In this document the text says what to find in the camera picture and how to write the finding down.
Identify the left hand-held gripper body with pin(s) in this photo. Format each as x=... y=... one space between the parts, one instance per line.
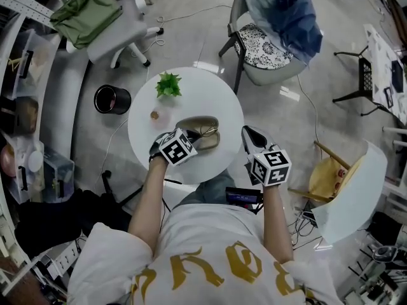
x=176 y=148

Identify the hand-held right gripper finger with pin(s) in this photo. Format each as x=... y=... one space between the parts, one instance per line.
x=264 y=136
x=248 y=145

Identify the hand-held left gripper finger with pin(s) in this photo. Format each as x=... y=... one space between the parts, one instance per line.
x=192 y=134

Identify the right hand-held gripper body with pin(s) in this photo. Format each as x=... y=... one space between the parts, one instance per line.
x=271 y=168

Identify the olive gold glasses case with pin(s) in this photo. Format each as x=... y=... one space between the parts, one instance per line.
x=200 y=122

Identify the person's left forearm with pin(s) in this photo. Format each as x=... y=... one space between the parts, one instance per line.
x=149 y=208

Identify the person's right forearm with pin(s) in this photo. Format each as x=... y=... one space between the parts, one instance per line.
x=275 y=221

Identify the pink glass jar brown cap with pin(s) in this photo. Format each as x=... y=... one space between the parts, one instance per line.
x=160 y=117

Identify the black waist-mounted device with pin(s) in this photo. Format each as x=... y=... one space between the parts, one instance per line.
x=243 y=197

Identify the yellow wooden chair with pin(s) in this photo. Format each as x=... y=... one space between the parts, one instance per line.
x=321 y=176

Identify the person's grey-blue trousers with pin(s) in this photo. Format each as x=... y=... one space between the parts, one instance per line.
x=210 y=186

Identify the small green potted plant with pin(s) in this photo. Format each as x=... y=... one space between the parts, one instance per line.
x=168 y=86

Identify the grey chair with dark legs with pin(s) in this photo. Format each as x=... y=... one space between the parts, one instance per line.
x=270 y=73

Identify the black tripod stand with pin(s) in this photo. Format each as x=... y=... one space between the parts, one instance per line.
x=109 y=183

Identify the black round waste bin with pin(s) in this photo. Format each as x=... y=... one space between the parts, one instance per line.
x=113 y=99

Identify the white chair with yellow cushion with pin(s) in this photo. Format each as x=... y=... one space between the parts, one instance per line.
x=349 y=202

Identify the black-and-white patterned cushion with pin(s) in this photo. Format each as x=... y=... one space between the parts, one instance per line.
x=264 y=48

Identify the person's white t-shirt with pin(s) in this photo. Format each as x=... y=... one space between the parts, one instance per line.
x=206 y=234

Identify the black lattice metal chair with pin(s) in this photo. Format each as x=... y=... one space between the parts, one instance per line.
x=365 y=75

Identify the white office chair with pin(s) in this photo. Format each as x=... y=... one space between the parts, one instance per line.
x=127 y=33

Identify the dark blue jacket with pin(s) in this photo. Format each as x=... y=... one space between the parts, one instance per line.
x=299 y=21

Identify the clear plastic storage box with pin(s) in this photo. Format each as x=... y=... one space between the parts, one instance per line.
x=22 y=170
x=58 y=176
x=38 y=62

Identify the table with patterned white cloth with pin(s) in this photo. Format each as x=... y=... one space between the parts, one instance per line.
x=381 y=59

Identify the black fabric bag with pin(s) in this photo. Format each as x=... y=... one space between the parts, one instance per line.
x=54 y=221

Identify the dark blue notebook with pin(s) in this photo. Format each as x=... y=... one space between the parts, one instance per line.
x=397 y=73

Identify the olive green handbag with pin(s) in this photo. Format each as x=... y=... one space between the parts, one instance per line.
x=86 y=14

